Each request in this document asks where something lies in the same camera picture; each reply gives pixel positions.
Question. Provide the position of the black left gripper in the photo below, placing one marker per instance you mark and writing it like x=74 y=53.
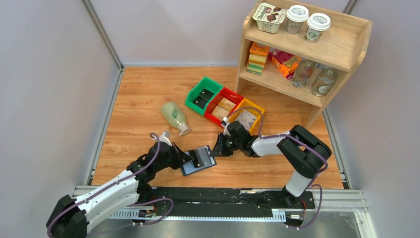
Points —
x=181 y=156

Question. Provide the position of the orange pink snack box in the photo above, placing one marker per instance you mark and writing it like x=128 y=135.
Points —
x=284 y=62

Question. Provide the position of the black cards in green bin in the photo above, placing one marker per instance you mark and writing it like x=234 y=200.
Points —
x=203 y=98

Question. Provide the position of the left white lidded coffee cup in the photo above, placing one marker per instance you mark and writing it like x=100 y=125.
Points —
x=296 y=16

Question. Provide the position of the left clear glass bottle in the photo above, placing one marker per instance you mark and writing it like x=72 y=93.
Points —
x=303 y=72

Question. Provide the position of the tan cards in red bin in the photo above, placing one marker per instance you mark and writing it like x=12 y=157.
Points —
x=223 y=108

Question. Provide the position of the stack of sponges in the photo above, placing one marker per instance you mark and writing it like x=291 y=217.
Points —
x=258 y=55

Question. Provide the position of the white lidded coffee cup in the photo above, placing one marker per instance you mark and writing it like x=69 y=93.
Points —
x=296 y=16
x=317 y=24

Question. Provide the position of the clear glass bottle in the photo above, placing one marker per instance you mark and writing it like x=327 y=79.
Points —
x=303 y=72
x=324 y=81

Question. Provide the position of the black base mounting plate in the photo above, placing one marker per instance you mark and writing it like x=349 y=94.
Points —
x=224 y=202

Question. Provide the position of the silver cards in yellow bin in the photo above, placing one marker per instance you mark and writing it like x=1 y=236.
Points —
x=246 y=118

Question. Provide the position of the chobani yogurt cup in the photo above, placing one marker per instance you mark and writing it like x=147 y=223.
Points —
x=269 y=17

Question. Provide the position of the green liquid plastic bottle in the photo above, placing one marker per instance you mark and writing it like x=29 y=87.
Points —
x=175 y=117

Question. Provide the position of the wooden shelf unit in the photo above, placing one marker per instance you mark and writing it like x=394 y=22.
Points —
x=343 y=46

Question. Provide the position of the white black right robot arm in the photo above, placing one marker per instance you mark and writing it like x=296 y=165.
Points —
x=306 y=153

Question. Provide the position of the green plastic bin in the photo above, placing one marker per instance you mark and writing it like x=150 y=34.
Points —
x=205 y=83

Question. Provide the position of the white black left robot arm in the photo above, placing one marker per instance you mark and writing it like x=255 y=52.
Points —
x=76 y=217

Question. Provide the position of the aluminium frame rail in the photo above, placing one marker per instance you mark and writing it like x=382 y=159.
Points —
x=334 y=202

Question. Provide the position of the right clear glass bottle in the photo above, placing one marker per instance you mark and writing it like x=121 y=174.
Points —
x=324 y=81

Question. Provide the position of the right white lidded coffee cup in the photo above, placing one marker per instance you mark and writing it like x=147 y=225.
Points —
x=317 y=24

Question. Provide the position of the red plastic bin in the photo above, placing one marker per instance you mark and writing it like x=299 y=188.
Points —
x=224 y=93

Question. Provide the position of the blue leather card holder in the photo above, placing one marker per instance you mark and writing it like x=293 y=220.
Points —
x=188 y=168

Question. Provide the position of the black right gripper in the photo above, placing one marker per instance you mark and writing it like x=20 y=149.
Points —
x=219 y=150

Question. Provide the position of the yellow plastic bin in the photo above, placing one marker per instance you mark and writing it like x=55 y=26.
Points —
x=253 y=108

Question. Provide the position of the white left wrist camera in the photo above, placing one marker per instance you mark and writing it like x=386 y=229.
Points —
x=164 y=138

